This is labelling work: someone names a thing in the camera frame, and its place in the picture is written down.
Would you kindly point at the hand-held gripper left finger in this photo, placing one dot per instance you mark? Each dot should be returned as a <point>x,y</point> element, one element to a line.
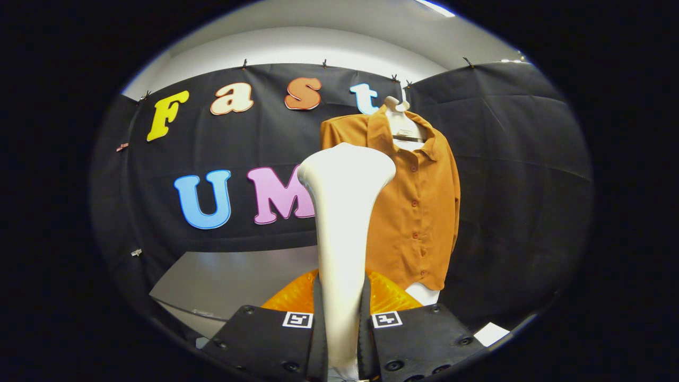
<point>276,345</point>

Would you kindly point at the white flat card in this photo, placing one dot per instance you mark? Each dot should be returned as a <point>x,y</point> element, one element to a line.
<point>491,334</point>

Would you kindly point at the small ceiling light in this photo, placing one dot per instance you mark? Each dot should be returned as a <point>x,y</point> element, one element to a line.
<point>514,60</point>

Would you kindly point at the white stand panel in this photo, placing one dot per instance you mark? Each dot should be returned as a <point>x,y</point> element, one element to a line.
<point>424,294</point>

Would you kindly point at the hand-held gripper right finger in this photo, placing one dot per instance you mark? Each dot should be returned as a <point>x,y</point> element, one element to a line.
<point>419,345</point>

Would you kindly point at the long ceiling light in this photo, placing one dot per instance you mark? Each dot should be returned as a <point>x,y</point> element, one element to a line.
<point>435,7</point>

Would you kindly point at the white clothes hanger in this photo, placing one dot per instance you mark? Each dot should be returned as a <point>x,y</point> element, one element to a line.
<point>404,127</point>

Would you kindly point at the black backdrop cloth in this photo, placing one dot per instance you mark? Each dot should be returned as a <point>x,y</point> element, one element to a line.
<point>504,185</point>

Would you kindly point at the pink clip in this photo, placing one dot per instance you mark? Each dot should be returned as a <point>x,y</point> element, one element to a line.
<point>122,146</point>

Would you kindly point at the grey cabinet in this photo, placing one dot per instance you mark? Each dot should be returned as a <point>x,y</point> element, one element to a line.
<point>233,276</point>

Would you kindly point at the orange button shirt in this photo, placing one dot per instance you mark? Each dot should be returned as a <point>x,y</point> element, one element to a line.
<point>419,212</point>

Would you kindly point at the row of black clips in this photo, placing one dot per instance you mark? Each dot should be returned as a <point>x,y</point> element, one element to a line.
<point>324,64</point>

